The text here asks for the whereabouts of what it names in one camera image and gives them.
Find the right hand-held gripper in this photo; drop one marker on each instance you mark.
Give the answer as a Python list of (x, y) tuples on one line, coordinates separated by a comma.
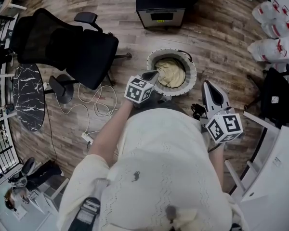
[(225, 126)]

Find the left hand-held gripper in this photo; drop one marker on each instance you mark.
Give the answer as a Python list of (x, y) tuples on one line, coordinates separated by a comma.
[(137, 90)]

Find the beige clothes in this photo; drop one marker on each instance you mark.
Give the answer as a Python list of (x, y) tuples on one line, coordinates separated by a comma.
[(172, 73)]

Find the round woven laundry basket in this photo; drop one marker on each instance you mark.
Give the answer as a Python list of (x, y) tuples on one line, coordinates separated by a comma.
[(191, 78)]

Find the person's right forearm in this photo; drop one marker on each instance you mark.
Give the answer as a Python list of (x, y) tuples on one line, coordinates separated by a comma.
[(217, 162)]

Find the person's left forearm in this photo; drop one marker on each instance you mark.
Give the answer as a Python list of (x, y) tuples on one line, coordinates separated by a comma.
[(112, 133)]

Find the black chair with white label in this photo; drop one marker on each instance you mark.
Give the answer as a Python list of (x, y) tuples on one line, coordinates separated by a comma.
[(277, 97)]

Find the black mesh office chair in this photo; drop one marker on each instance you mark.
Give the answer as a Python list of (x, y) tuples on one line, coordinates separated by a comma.
[(86, 54)]

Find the white power strip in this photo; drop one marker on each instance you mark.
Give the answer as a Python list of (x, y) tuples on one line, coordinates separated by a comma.
[(87, 138)]

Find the white desk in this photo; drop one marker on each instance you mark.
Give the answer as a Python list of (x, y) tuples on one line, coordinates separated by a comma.
[(274, 177)]

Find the white knit sweater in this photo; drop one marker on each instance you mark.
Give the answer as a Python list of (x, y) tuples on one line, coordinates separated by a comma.
[(163, 165)]

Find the black and silver cabinet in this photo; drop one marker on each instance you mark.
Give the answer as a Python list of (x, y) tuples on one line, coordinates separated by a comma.
[(159, 11)]

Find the small grey clip-on microphone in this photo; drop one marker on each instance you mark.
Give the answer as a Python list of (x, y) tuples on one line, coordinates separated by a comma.
[(171, 213)]

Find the black marble round table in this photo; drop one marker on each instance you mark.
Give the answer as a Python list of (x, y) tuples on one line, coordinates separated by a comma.
[(29, 97)]

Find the black metal rack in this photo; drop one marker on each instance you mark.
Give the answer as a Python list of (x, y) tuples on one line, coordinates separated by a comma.
[(0, 40)]

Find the black round pedestal base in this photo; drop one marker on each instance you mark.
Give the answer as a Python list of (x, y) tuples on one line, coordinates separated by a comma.
[(63, 91)]

